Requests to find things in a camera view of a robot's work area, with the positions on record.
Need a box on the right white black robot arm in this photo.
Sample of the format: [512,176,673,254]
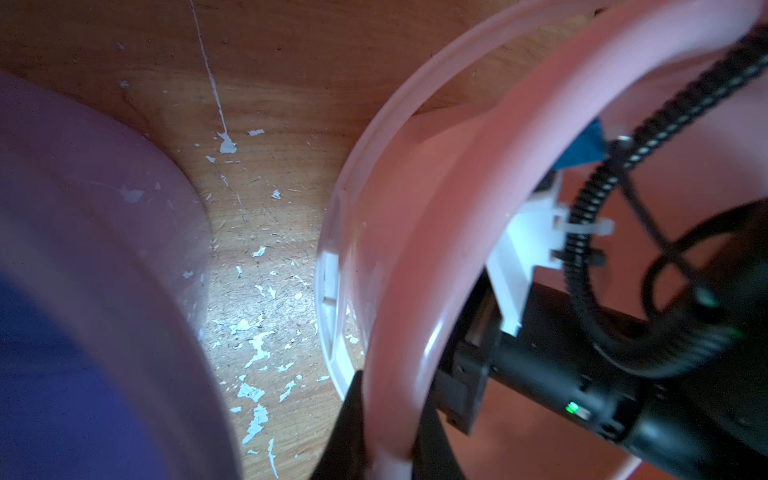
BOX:
[414,25,767,479]

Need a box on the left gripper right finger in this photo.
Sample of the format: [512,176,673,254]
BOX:
[412,401,465,480]

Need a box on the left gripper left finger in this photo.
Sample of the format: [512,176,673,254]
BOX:
[310,370,367,480]

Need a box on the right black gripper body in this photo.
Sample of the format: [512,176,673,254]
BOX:
[431,273,655,450]

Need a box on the purple plastic bucket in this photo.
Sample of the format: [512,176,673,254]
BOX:
[1,73,241,479]

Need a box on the pink plastic bucket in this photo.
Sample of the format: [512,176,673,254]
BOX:
[315,1,765,479]

